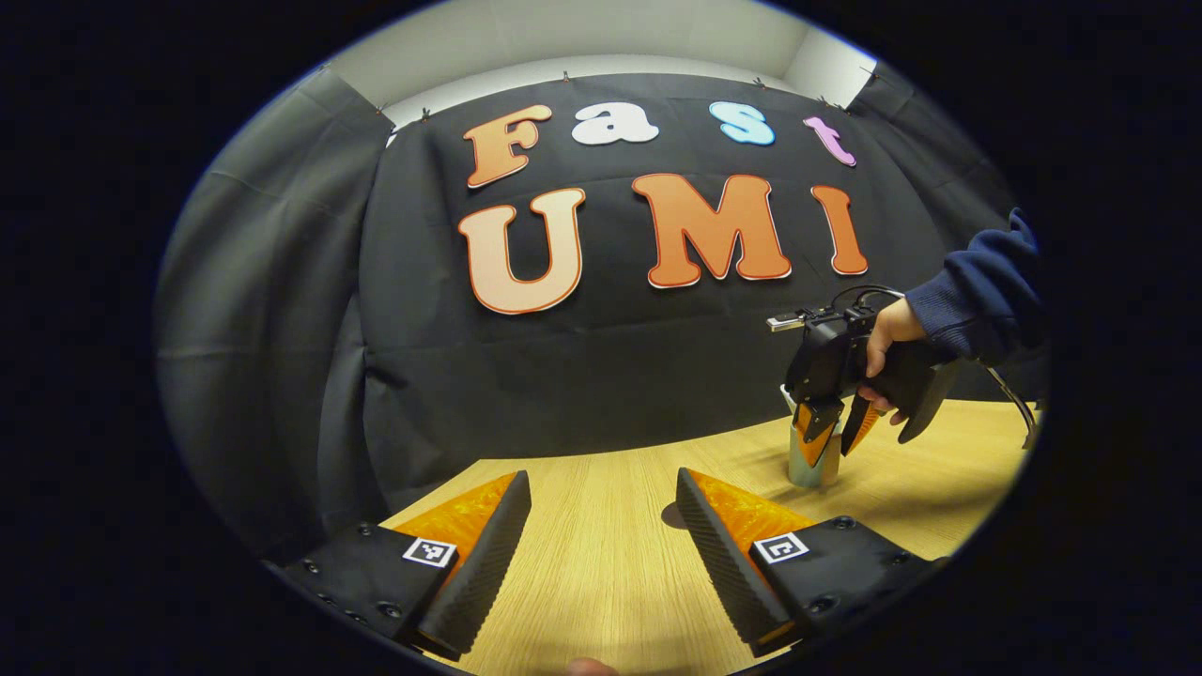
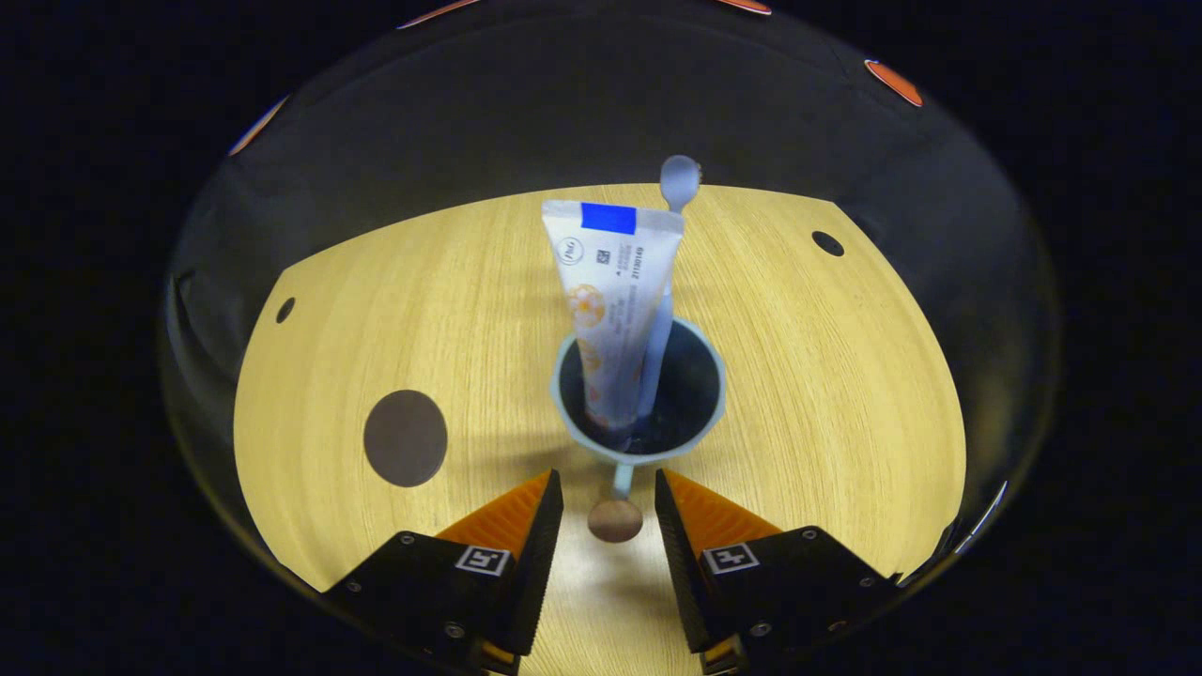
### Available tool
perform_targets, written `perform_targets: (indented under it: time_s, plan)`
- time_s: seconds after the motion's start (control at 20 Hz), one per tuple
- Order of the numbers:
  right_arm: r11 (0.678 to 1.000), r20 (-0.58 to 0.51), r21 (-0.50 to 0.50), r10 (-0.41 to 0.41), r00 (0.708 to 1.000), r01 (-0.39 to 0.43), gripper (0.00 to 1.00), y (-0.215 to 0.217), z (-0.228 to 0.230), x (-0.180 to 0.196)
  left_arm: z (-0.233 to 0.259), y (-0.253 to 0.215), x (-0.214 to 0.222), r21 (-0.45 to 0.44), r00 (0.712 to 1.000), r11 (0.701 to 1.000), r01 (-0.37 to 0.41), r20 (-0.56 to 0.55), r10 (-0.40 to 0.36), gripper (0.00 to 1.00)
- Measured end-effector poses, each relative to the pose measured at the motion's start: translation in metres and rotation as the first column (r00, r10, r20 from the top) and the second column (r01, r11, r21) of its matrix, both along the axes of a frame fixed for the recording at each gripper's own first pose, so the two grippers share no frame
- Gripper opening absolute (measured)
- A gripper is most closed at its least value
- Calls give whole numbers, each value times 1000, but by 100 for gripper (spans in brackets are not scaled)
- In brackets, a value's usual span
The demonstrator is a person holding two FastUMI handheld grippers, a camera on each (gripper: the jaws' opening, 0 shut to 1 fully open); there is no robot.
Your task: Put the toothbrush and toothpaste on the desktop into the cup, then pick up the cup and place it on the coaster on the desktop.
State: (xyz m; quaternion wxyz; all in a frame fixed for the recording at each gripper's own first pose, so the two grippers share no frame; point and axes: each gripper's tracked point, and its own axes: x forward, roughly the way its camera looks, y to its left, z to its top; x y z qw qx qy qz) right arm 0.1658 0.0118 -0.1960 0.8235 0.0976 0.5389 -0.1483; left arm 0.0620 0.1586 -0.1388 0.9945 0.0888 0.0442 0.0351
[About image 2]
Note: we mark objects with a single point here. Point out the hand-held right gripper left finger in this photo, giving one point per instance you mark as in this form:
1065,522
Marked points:
535,573

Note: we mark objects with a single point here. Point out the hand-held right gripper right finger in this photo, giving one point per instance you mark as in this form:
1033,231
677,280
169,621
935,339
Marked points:
681,573

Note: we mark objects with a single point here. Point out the dark brown round coaster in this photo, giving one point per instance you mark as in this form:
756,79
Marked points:
406,438

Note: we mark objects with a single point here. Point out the white toothpaste tube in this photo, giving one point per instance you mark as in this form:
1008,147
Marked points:
615,300

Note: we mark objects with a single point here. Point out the white toothbrush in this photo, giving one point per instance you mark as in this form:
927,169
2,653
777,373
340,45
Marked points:
680,178

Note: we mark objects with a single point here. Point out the black backdrop cloth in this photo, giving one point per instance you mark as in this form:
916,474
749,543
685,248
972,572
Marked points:
563,103

